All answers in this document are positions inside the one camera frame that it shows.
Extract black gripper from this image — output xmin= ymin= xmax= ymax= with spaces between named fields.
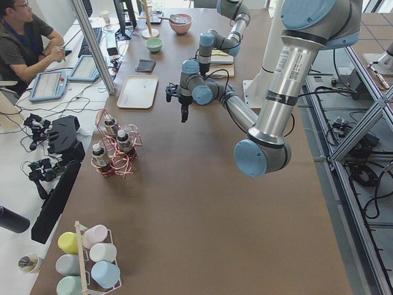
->
xmin=165 ymin=82 xmax=193 ymax=123
xmin=197 ymin=57 xmax=211 ymax=77

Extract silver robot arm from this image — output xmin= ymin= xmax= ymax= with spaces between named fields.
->
xmin=166 ymin=1 xmax=362 ymax=177
xmin=197 ymin=0 xmax=251 ymax=77

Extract wooden cutting board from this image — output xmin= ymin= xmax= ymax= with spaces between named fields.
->
xmin=206 ymin=49 xmax=235 ymax=78

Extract cream rabbit tray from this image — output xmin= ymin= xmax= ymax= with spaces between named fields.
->
xmin=117 ymin=75 xmax=158 ymax=109

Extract grey folded cloth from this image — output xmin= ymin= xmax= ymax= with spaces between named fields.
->
xmin=135 ymin=59 xmax=156 ymax=73

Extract green bowl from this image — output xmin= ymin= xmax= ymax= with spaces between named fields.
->
xmin=145 ymin=37 xmax=163 ymax=53

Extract pink bowl of ice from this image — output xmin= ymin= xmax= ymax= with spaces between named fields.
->
xmin=169 ymin=14 xmax=192 ymax=34

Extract metal ice scoop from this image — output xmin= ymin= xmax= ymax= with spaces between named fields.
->
xmin=160 ymin=14 xmax=189 ymax=25

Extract wooden glass tree stand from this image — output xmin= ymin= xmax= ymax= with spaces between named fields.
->
xmin=139 ymin=0 xmax=160 ymax=39

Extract drink bottle white cap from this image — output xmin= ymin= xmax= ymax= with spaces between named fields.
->
xmin=104 ymin=114 xmax=119 ymax=137

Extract black keyboard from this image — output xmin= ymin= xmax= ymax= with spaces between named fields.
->
xmin=77 ymin=26 xmax=103 ymax=59

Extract dark drink bottle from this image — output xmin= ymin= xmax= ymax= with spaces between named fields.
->
xmin=91 ymin=143 xmax=114 ymax=177

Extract blue teach pendant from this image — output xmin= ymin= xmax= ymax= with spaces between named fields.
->
xmin=29 ymin=71 xmax=68 ymax=102

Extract seated person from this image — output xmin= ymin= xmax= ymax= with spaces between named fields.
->
xmin=1 ymin=0 xmax=65 ymax=95

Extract pink cup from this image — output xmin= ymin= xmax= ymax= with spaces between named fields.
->
xmin=82 ymin=224 xmax=108 ymax=249

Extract white cup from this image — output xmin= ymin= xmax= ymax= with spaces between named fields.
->
xmin=89 ymin=243 xmax=117 ymax=263

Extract yellow cup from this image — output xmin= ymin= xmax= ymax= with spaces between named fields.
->
xmin=58 ymin=232 xmax=78 ymax=254

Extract blue cup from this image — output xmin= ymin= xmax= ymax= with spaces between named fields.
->
xmin=91 ymin=261 xmax=120 ymax=289

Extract grey cup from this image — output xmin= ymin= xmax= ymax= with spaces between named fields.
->
xmin=55 ymin=254 xmax=80 ymax=276

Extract black water bottle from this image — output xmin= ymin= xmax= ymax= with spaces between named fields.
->
xmin=1 ymin=206 xmax=30 ymax=234

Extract pale green cup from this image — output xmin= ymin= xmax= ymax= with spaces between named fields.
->
xmin=56 ymin=276 xmax=82 ymax=295

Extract paper cup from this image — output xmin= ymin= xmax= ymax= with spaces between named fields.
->
xmin=18 ymin=253 xmax=44 ymax=273

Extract copper wire bottle rack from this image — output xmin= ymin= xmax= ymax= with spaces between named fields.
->
xmin=91 ymin=109 xmax=142 ymax=179

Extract aluminium frame post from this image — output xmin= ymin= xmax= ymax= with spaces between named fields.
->
xmin=69 ymin=0 xmax=115 ymax=95

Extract white wire cup rack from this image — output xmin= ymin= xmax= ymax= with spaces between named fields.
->
xmin=74 ymin=221 xmax=122 ymax=294

